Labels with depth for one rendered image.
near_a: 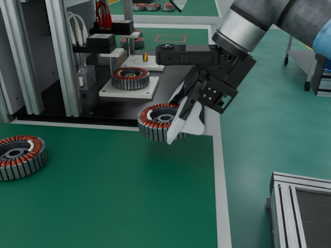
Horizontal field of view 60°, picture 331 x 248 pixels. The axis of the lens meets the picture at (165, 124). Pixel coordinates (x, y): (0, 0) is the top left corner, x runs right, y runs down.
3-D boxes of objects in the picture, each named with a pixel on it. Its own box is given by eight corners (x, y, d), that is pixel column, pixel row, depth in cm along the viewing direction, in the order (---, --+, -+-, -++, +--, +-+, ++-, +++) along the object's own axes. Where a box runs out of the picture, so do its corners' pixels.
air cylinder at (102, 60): (116, 60, 113) (115, 46, 110) (111, 65, 106) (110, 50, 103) (104, 59, 113) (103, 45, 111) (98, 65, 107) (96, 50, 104)
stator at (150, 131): (191, 115, 64) (191, 99, 62) (196, 141, 54) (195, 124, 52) (141, 118, 64) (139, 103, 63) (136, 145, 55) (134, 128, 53)
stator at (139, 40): (148, 46, 139) (148, 39, 137) (127, 50, 133) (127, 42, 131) (136, 42, 147) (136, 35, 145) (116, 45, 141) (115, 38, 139)
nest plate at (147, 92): (159, 80, 93) (159, 76, 92) (151, 99, 80) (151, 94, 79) (113, 78, 94) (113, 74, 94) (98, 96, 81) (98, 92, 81)
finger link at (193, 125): (195, 156, 51) (216, 109, 52) (166, 142, 50) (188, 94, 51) (189, 154, 54) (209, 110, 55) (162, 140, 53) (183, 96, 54)
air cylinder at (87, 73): (96, 81, 92) (94, 64, 89) (88, 90, 85) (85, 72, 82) (81, 80, 92) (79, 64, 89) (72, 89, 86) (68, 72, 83)
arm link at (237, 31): (234, 12, 45) (224, 5, 52) (216, 38, 47) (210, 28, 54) (272, 36, 47) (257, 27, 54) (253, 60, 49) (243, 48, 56)
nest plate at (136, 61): (167, 59, 114) (167, 55, 113) (162, 71, 101) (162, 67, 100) (130, 57, 115) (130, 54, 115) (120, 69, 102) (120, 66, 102)
